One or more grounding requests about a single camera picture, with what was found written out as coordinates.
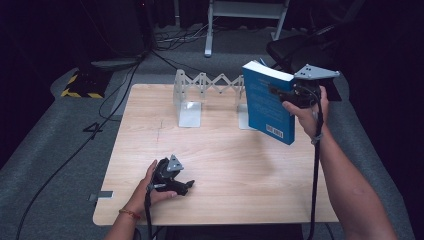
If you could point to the blue book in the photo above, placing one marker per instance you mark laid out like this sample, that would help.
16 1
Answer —
266 110

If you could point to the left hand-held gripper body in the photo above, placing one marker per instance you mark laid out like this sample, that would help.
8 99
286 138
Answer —
165 173

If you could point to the black yellow striped base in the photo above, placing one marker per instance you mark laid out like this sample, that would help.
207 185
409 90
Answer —
86 85

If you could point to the black chair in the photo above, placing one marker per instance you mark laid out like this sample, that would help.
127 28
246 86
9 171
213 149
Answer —
283 46

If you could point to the black equipment stand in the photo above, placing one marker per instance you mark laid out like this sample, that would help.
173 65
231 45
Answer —
116 33

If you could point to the grey expandable metal book rack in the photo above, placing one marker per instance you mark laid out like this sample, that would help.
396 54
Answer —
190 113

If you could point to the person's left hand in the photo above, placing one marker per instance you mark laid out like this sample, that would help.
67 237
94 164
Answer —
141 196

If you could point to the white metal stand frame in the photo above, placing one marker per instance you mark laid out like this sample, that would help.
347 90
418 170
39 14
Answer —
246 10

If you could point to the grey tape piece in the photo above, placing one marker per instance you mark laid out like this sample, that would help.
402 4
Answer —
101 195

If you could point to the person's right hand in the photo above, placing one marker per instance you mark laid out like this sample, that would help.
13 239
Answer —
310 120

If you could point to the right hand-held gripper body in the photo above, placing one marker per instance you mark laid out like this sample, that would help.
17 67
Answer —
305 93

